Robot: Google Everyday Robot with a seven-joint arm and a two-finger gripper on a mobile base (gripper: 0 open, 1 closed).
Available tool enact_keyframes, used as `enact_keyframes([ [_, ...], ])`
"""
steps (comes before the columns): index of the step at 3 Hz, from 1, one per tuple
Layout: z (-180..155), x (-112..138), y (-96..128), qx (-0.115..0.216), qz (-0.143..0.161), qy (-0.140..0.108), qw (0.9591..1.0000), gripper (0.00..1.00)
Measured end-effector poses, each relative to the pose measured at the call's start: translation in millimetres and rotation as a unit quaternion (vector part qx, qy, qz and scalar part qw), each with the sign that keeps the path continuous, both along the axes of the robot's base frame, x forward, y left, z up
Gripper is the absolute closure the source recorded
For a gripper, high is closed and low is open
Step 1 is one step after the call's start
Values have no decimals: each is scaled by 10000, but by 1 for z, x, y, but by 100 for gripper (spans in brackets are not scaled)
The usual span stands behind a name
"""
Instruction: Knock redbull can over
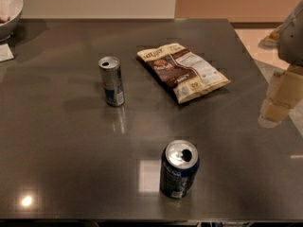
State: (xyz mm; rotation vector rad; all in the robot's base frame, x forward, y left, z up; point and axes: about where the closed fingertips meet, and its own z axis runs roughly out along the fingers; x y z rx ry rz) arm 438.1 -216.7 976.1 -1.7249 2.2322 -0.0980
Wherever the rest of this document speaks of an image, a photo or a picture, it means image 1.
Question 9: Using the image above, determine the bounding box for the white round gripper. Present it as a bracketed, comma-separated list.
[258, 0, 303, 123]

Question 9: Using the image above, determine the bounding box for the slim silver redbull can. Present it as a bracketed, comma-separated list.
[98, 56, 125, 107]

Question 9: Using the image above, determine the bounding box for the dark blue soda can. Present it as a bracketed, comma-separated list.
[160, 140, 200, 199]

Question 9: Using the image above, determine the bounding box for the brown white snack bag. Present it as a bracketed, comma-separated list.
[137, 44, 230, 104]

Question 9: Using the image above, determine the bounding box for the white paper sheet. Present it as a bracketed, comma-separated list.
[0, 44, 14, 61]

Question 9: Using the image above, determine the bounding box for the white bowl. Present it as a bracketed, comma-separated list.
[0, 0, 24, 41]

